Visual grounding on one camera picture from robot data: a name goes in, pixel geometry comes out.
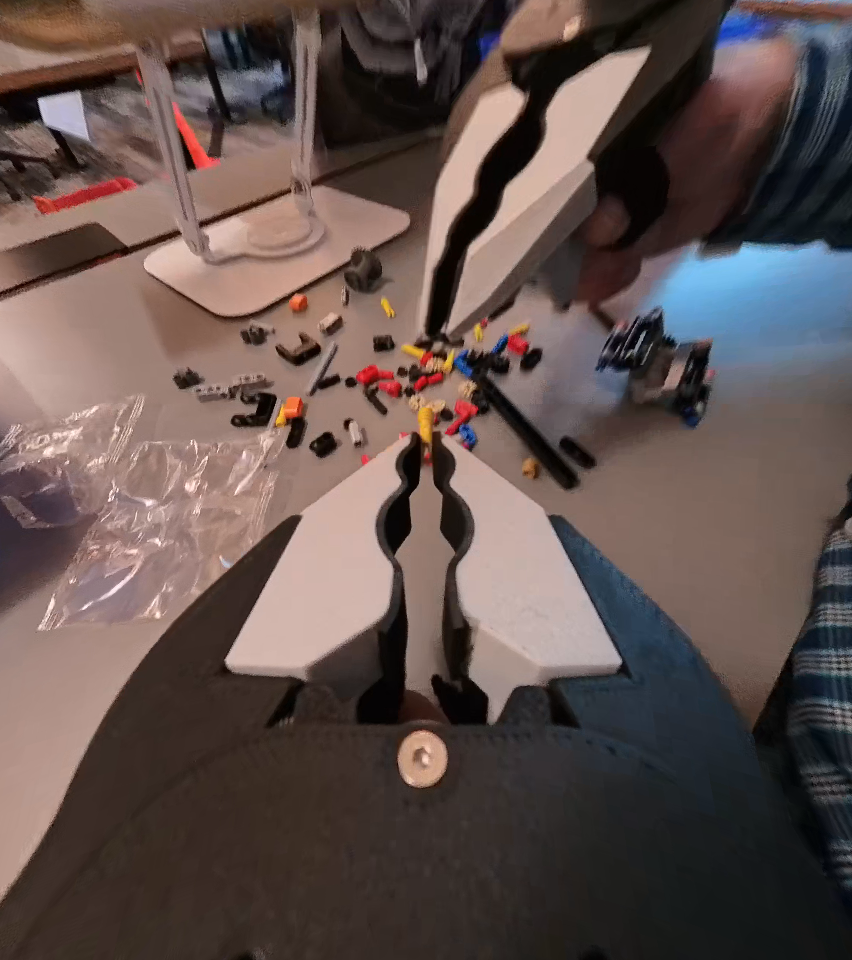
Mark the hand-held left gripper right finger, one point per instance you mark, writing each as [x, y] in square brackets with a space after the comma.
[531, 592]

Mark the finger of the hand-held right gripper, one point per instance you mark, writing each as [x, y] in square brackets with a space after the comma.
[463, 172]
[546, 187]

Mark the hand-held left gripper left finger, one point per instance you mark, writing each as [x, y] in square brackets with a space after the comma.
[321, 592]

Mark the yellow lego pin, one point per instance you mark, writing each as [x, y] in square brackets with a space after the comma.
[423, 431]

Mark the pile of lego pieces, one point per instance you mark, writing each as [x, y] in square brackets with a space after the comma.
[388, 382]

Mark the person's right forearm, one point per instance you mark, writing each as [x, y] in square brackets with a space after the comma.
[845, 135]

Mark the black lego gear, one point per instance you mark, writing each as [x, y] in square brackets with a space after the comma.
[363, 271]

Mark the short black lego beam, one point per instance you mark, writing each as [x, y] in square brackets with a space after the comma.
[578, 452]

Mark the long black lego beam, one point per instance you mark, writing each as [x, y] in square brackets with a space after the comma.
[531, 435]

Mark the partly built lego engine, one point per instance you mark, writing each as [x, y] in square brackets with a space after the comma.
[654, 367]

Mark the person's right hand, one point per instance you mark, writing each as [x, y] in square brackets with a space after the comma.
[733, 135]

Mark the clear plastic bag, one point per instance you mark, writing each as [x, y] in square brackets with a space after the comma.
[171, 525]
[51, 465]

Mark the white stand with clear legs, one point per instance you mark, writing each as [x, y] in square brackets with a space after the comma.
[276, 262]

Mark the orange plastic bar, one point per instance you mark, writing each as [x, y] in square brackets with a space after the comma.
[193, 142]
[85, 196]

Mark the white paper sheet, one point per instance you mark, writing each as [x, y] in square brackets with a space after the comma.
[64, 116]

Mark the wooden table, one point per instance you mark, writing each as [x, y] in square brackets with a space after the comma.
[36, 71]

